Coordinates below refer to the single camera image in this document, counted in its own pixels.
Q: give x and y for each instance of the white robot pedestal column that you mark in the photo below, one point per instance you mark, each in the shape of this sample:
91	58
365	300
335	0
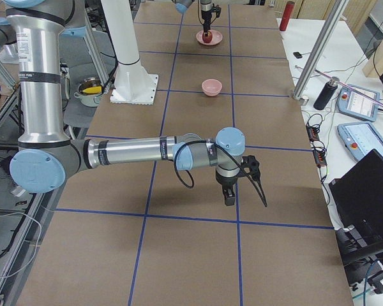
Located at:
133	84

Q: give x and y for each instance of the white pot with yellow item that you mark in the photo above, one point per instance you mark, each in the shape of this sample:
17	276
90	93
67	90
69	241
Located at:
89	92

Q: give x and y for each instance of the black laptop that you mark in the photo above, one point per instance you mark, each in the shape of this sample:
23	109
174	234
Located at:
359	193

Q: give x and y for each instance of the small black square device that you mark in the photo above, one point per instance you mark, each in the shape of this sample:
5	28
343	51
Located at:
297	55

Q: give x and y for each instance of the metal rod stand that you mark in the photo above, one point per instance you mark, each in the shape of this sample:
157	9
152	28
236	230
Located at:
351	88

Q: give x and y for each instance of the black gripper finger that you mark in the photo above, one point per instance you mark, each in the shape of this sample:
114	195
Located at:
206	27
229	196

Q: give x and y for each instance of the red apple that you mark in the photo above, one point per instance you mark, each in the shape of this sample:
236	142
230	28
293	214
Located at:
207	38

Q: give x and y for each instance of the red cylinder bottle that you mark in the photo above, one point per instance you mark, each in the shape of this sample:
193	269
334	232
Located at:
289	7

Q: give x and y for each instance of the teach pendant tablet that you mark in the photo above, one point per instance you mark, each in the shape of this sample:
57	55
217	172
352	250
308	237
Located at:
360	138
352	104

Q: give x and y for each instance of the pink plate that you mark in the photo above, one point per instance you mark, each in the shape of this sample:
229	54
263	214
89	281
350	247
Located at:
216	38

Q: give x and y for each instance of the near teach pendant tablet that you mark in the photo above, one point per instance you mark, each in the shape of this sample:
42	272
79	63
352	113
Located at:
360	138

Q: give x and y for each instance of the pink bowl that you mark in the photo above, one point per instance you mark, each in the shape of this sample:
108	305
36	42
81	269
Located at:
211	87

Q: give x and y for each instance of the black water bottle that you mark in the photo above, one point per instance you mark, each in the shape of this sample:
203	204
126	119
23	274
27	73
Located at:
326	93

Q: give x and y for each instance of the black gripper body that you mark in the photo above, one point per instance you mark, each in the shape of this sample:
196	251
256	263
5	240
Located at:
205	14
226	182

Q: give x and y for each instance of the black monitor stand clamp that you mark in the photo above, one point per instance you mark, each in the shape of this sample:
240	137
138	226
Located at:
359	247

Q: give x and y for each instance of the far teach pendant tablet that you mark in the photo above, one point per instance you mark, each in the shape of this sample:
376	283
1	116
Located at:
352	104

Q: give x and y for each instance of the aluminium frame post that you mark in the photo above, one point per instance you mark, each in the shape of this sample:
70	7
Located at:
319	46

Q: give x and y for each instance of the black orange usb hub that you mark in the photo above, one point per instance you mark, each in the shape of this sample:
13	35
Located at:
313	133

